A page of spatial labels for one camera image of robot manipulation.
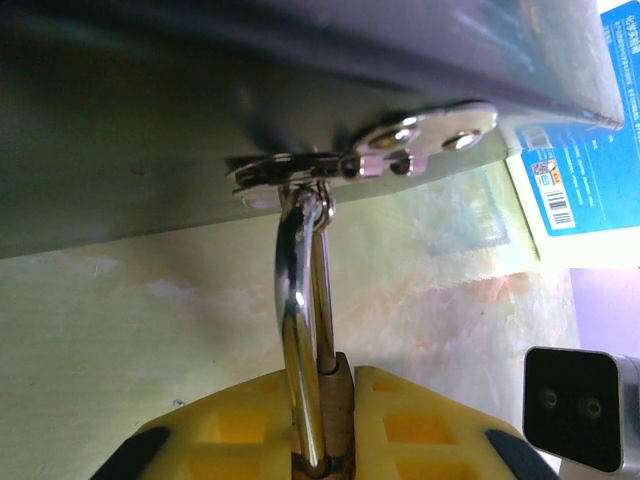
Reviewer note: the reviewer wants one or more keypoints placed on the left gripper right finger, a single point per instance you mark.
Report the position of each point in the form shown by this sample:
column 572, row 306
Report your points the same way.
column 425, row 425

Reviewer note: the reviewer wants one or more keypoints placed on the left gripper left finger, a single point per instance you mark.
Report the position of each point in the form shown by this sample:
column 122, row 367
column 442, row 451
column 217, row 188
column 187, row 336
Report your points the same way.
column 225, row 430

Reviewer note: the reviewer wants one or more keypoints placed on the brass padlock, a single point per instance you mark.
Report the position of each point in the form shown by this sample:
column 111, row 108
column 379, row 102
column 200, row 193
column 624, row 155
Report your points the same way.
column 300, row 325

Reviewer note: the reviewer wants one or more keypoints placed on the silver box hasp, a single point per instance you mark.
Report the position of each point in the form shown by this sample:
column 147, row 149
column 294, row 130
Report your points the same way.
column 425, row 132

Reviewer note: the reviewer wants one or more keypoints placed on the starry night tin box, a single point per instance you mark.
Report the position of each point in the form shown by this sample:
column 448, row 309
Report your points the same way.
column 150, row 125

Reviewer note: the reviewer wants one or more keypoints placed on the white storage box blue lid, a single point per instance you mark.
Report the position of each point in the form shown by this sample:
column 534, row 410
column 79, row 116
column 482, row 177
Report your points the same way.
column 590, row 150

